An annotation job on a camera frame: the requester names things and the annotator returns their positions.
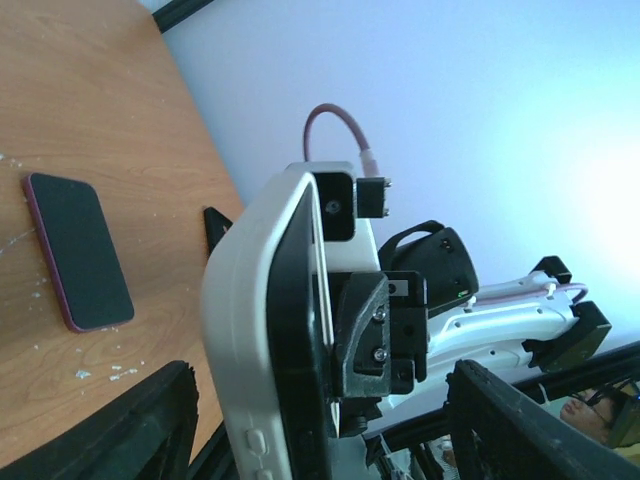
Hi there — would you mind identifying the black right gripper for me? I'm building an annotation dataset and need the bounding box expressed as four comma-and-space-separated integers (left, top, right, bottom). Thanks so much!
332, 271, 428, 399

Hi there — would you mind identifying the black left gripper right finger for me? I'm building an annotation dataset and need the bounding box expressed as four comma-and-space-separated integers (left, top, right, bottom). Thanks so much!
446, 360, 639, 480

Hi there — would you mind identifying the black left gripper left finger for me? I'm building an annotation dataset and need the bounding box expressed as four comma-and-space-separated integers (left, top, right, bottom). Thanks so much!
1, 361, 199, 479

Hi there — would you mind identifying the white clear phone case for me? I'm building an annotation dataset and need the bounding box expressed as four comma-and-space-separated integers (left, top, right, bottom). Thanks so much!
199, 160, 379, 480

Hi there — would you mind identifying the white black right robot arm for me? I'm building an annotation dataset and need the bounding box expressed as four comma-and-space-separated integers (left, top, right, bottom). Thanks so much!
325, 219, 611, 409

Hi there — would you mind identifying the red-edged black phone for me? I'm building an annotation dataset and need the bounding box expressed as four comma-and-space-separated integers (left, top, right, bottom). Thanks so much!
23, 173, 135, 333

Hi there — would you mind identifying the person face with glasses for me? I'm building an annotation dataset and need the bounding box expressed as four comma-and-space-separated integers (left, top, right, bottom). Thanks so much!
559, 387, 639, 449

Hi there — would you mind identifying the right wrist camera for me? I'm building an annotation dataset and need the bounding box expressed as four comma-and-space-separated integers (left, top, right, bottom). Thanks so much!
314, 172, 390, 242

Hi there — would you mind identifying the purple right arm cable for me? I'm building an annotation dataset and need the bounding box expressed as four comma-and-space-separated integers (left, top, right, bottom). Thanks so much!
303, 102, 589, 306

